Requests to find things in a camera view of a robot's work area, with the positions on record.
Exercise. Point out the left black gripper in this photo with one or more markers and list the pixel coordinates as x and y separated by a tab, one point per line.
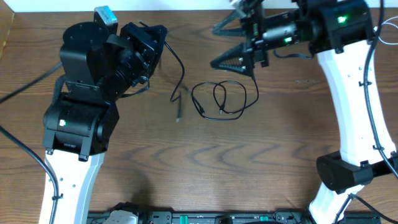
148	47

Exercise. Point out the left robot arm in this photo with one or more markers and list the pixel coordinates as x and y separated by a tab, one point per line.
101	63

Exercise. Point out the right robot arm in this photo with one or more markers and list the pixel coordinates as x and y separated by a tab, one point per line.
340	34

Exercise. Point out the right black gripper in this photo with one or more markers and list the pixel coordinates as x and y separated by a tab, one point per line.
253	33

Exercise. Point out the cardboard box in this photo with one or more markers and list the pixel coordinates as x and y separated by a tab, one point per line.
6	22

